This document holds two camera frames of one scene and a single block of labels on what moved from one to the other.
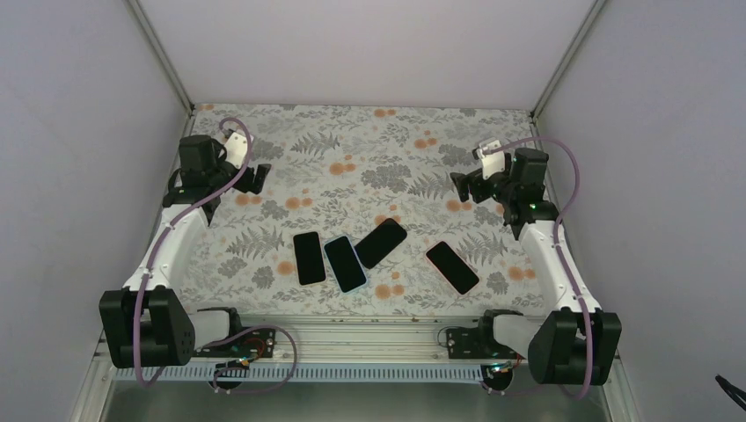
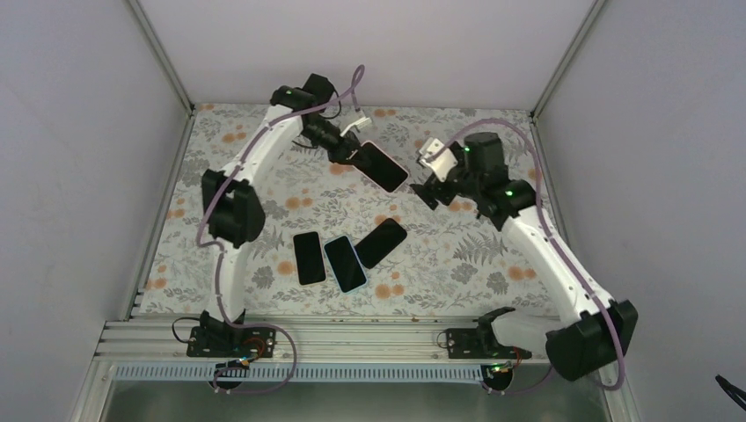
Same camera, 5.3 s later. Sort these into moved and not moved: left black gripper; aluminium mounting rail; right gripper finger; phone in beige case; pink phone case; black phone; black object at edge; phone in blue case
Moved: left black gripper; right gripper finger; black phone; pink phone case
Not moved: phone in beige case; aluminium mounting rail; black object at edge; phone in blue case
